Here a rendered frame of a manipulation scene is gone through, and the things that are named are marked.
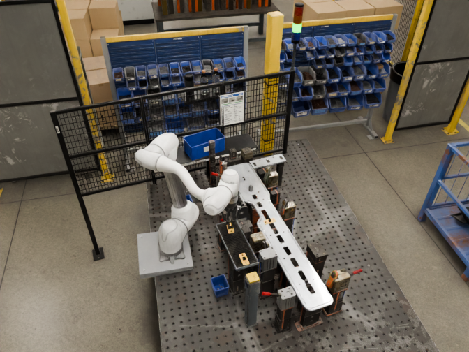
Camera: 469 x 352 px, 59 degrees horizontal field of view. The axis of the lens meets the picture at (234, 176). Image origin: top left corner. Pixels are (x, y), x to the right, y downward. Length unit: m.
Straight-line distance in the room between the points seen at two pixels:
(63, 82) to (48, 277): 1.80
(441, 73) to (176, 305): 4.09
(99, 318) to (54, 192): 1.75
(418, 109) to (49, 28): 4.18
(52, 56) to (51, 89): 0.33
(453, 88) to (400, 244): 2.26
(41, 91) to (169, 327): 2.62
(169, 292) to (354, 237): 1.43
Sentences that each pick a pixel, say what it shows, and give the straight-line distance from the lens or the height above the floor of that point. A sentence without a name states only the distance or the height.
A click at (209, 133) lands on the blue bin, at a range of 3.46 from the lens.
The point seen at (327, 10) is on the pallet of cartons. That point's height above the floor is 1.35.
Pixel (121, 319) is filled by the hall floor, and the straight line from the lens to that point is 3.68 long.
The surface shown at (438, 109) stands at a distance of 5.86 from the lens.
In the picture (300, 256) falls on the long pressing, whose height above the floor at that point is 1.00.
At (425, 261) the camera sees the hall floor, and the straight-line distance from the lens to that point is 4.30.
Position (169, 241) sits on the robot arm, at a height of 0.93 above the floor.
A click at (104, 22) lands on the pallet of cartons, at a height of 0.85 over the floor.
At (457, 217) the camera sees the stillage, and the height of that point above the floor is 0.20.
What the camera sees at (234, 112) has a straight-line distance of 3.47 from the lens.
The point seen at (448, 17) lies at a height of 1.54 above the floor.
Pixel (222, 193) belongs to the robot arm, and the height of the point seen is 1.57.
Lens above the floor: 3.07
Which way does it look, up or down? 40 degrees down
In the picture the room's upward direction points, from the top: straight up
